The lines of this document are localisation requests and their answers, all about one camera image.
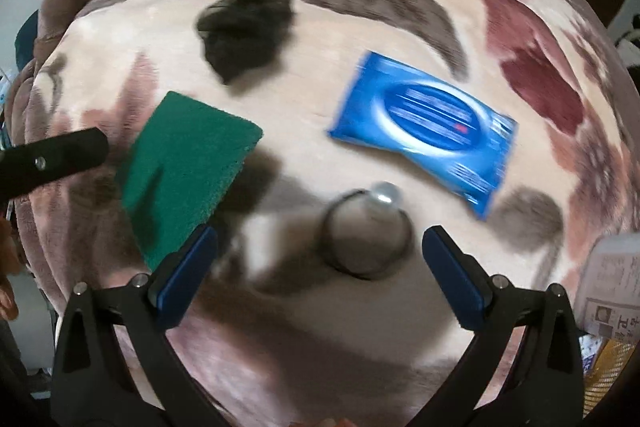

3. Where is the clear glass cup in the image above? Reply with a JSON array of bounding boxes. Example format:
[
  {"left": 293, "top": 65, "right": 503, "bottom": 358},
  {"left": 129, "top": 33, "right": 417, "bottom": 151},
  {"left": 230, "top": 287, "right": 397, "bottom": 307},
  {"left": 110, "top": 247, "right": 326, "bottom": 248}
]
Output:
[{"left": 320, "top": 181, "right": 415, "bottom": 280}]

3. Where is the grey fuzzy pom-pom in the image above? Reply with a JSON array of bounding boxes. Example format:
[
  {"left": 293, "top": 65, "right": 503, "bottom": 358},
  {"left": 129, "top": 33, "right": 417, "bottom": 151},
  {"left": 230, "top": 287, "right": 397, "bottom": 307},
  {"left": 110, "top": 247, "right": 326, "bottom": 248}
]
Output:
[{"left": 492, "top": 187, "right": 563, "bottom": 253}]

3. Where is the person's left hand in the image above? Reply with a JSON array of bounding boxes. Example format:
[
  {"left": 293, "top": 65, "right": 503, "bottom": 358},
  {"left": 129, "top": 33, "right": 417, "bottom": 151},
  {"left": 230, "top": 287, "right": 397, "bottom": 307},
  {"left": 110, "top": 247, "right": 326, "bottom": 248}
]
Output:
[{"left": 0, "top": 214, "right": 23, "bottom": 323}]

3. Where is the dark teal cloth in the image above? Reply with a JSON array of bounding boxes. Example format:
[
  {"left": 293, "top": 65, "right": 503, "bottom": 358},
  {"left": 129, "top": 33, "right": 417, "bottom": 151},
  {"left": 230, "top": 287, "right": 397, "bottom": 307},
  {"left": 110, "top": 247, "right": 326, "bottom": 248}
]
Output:
[{"left": 15, "top": 9, "right": 41, "bottom": 70}]

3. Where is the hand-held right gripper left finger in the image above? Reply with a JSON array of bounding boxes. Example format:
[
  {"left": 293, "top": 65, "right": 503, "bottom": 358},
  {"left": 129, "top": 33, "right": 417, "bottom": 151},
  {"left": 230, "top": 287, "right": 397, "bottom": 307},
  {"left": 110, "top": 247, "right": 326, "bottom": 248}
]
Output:
[{"left": 52, "top": 224, "right": 236, "bottom": 427}]

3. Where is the white printed box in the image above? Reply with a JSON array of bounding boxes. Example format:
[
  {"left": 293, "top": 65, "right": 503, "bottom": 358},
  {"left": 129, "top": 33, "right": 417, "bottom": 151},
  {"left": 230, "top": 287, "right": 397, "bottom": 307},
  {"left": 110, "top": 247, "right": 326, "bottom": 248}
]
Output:
[{"left": 572, "top": 234, "right": 640, "bottom": 338}]

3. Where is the blue wet wipe packet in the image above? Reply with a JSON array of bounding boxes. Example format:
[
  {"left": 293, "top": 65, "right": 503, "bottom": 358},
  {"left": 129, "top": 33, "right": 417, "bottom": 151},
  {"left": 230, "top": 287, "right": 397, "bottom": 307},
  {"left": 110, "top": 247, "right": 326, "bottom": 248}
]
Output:
[{"left": 327, "top": 50, "right": 518, "bottom": 220}]

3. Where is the floral plush blanket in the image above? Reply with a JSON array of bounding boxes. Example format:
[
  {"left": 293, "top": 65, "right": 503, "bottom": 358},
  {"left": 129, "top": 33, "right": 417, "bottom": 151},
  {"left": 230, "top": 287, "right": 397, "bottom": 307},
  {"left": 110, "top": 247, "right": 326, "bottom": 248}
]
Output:
[{"left": 10, "top": 0, "right": 636, "bottom": 427}]

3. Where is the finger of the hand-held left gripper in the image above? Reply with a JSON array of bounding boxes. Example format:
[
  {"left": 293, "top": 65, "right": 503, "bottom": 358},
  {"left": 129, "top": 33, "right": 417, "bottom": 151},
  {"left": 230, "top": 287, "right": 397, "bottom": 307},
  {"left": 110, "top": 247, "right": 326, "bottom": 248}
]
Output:
[{"left": 0, "top": 128, "right": 110, "bottom": 202}]

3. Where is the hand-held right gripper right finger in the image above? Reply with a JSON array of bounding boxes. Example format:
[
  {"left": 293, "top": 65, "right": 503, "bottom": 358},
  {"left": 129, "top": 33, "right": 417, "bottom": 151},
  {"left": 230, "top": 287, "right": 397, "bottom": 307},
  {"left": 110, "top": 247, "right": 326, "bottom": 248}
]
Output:
[{"left": 410, "top": 226, "right": 586, "bottom": 427}]

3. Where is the black sheer cloth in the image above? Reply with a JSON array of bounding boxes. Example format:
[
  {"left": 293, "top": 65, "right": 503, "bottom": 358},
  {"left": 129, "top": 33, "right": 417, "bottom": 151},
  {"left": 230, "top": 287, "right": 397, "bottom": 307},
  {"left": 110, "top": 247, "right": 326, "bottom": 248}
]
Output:
[{"left": 195, "top": 0, "right": 296, "bottom": 88}]

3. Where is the green scouring pad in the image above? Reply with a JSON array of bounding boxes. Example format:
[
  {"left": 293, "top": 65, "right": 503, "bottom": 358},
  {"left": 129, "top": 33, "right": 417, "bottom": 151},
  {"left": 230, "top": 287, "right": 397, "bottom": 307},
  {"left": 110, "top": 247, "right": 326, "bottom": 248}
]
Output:
[{"left": 114, "top": 91, "right": 264, "bottom": 273}]

